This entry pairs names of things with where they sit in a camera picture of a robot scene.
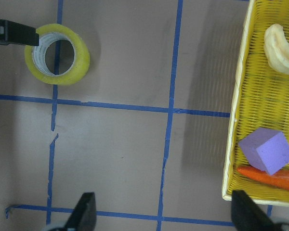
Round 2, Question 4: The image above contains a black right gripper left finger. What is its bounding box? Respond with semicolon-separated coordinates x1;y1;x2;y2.
42;192;97;231

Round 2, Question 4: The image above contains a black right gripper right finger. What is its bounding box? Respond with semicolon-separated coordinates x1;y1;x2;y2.
231;190;289;231

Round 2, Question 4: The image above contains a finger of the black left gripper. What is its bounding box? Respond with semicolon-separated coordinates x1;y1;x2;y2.
0;19;39;46

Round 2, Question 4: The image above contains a yellow tape roll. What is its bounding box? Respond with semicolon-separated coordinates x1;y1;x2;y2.
24;24;91;86

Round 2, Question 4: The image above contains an orange toy carrot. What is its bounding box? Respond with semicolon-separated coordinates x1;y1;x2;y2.
237;166;289;191

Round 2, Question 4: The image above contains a yellow plastic tray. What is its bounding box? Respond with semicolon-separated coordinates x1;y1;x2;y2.
222;0;289;207

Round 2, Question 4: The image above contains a purple foam cube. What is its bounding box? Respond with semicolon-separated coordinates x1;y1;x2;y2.
238;128;289;175

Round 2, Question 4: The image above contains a yellow toy banana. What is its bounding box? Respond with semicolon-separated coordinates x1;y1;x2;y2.
263;24;289;75

